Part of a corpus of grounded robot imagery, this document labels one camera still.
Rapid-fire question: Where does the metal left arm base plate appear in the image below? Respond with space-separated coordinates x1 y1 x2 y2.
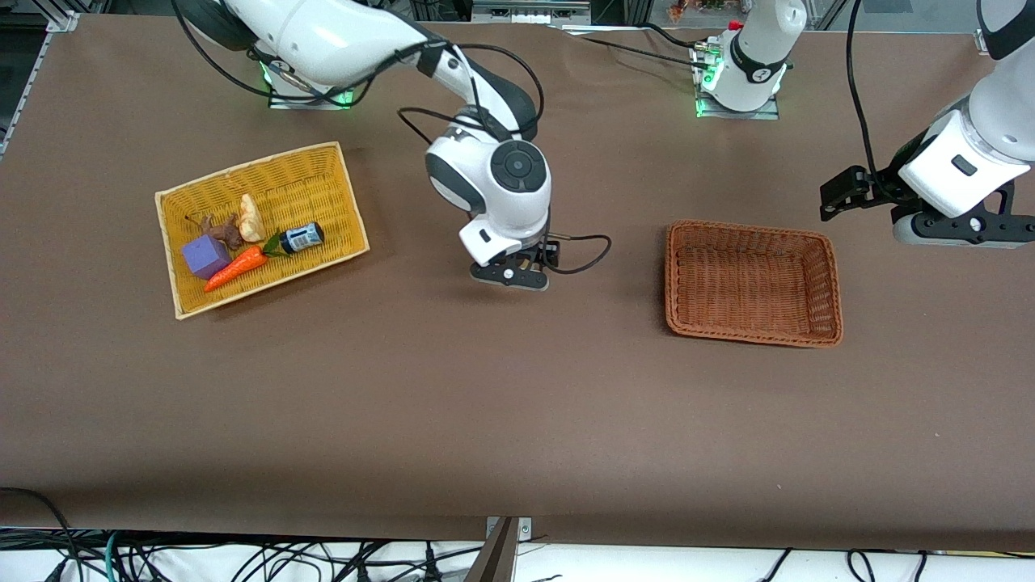
694 40 782 121

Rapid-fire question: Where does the metal table edge bracket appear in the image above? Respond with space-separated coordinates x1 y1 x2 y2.
485 516 534 544

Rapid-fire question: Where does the small blue-labelled bottle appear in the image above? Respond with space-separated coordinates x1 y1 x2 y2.
279 222 326 255

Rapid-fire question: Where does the long black table cable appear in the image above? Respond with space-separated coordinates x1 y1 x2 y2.
566 32 708 67

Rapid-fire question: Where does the dark brown root toy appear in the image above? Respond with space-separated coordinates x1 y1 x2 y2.
186 213 245 251

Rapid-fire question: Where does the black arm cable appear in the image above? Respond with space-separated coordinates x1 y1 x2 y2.
170 0 613 276
845 0 892 203

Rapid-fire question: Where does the black looping floor cable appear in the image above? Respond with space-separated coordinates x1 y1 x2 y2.
0 487 86 582

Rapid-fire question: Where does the purple cube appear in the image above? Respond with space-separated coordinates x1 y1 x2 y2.
180 234 233 280

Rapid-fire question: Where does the yellow wicker basket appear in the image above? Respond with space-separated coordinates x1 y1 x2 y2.
154 141 370 321

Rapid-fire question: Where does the brown wicker basket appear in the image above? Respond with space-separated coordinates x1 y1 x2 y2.
665 220 844 348

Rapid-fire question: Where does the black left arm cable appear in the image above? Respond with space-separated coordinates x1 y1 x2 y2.
845 0 892 203

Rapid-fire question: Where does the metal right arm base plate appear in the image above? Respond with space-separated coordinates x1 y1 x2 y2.
268 57 358 111

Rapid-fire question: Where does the dark grey metal strut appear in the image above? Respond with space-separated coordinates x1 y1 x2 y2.
464 517 519 582

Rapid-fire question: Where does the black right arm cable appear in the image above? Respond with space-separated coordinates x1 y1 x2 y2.
170 0 613 276

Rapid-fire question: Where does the pale yellow root toy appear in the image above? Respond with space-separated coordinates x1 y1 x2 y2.
239 193 267 243

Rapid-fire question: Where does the short black table cable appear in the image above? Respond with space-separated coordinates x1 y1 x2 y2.
643 22 714 51

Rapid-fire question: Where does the orange toy carrot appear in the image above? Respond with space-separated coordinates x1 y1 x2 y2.
204 232 285 293

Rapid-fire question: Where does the grey metal device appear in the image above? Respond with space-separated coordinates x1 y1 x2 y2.
471 0 593 25

